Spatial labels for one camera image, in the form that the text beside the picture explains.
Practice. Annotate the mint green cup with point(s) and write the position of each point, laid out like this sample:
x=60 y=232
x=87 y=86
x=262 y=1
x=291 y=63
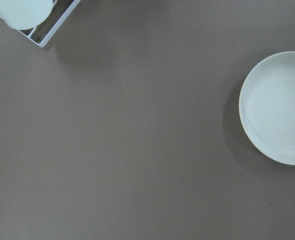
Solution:
x=25 y=14

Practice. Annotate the white wire cup rack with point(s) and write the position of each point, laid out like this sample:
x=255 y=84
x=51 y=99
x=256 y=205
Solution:
x=41 y=34

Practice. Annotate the cream round plate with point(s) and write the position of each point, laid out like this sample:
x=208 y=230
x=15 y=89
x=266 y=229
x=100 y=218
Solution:
x=266 y=107

